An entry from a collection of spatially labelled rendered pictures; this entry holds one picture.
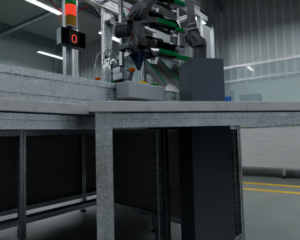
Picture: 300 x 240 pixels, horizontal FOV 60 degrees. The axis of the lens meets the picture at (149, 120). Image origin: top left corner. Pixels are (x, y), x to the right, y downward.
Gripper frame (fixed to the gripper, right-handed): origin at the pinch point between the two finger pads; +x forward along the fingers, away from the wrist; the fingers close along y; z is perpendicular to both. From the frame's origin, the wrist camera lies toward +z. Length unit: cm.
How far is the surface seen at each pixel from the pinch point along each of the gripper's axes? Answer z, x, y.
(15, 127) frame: 13, 29, -57
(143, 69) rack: -14.9, -3.1, 19.0
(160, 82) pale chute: -4.4, 5.6, 20.2
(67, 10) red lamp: -22.6, -24.3, -21.4
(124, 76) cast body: -8.7, 5.0, -0.6
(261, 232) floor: 3, 109, 126
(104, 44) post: -119, -57, 76
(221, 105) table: 44, 24, -11
